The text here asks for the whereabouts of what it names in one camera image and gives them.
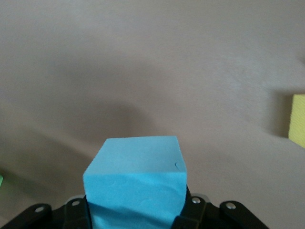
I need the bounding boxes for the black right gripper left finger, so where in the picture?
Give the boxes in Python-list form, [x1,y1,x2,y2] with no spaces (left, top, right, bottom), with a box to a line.
[0,195,92,229]

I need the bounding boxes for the blue foam cube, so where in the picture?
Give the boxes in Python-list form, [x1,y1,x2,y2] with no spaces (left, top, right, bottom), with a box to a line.
[82,135,187,229]

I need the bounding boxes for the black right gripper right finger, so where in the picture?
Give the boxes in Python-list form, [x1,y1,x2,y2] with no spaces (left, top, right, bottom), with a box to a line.
[173,188,270,229]

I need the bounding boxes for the yellow foam cube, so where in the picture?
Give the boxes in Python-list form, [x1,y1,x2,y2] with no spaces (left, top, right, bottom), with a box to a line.
[288,94,305,148]

